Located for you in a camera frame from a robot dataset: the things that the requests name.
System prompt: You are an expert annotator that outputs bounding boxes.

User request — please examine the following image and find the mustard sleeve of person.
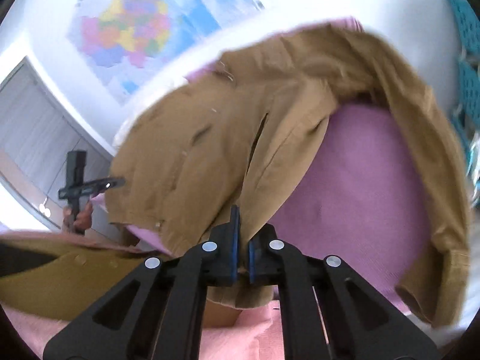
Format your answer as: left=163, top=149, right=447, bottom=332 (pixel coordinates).
left=1, top=232, right=171, bottom=321

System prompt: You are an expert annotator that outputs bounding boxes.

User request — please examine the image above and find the person's left hand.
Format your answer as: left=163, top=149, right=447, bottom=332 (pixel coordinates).
left=62, top=201, right=94, bottom=236

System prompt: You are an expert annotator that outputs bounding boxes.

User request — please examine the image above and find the grey wardrobe door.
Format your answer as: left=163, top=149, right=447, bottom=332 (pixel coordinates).
left=1, top=58, right=112, bottom=232

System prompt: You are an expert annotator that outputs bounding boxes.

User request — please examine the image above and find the teal perforated basket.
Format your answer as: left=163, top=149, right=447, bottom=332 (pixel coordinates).
left=447, top=0, right=479, bottom=164

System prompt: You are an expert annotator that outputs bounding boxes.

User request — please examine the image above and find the colourful wall map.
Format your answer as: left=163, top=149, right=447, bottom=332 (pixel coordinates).
left=67, top=0, right=272, bottom=106

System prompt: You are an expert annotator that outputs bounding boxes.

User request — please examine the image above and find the brown corduroy jacket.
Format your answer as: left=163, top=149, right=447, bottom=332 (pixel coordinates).
left=105, top=25, right=470, bottom=327

